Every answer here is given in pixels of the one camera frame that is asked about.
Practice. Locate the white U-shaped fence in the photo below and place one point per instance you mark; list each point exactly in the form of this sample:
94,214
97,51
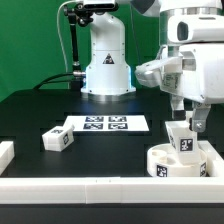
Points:
209,189

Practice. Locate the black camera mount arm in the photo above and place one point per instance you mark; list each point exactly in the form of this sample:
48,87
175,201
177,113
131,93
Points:
77,16

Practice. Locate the white marker sheet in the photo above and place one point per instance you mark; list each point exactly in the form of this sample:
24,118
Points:
107,123

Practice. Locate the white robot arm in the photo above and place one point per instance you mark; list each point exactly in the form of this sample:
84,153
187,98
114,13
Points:
181,22

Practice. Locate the white round stool seat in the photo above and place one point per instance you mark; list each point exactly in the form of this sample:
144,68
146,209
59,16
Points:
162,161

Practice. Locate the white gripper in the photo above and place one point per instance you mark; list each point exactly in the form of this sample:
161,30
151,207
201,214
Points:
201,79

